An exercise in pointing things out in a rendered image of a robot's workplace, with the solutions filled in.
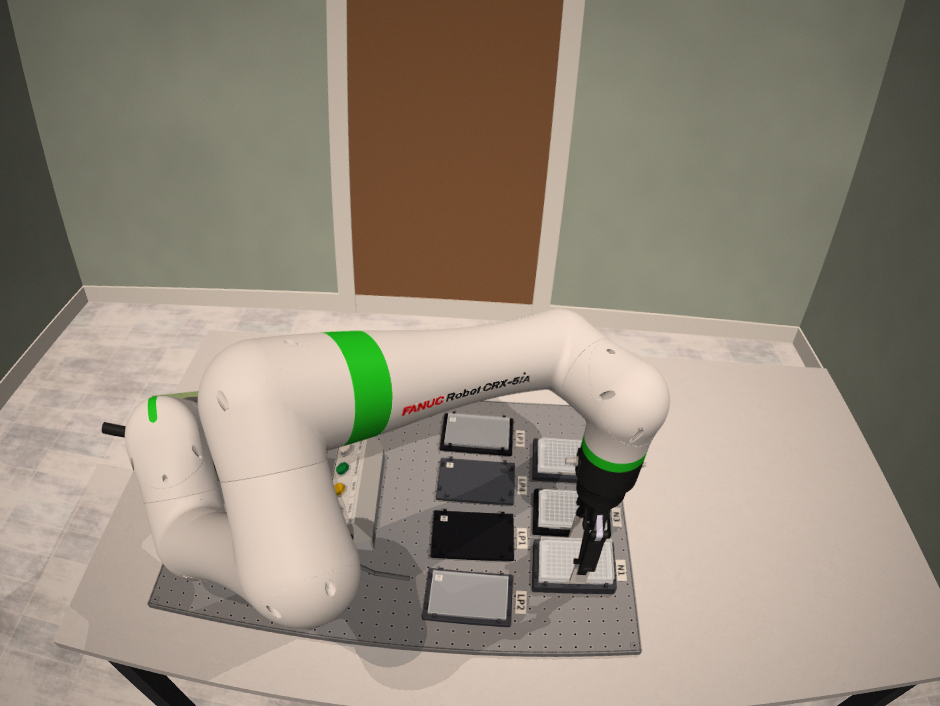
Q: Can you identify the grey push-button control panel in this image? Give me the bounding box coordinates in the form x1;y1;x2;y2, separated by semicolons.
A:
332;437;410;581

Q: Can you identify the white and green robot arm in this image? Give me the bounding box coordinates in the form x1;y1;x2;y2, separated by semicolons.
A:
102;309;670;629

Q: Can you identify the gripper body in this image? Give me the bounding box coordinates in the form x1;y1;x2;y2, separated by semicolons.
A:
576;480;626;523

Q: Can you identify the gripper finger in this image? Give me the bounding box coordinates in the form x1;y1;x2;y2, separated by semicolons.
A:
569;496;585;538
569;504;608;584

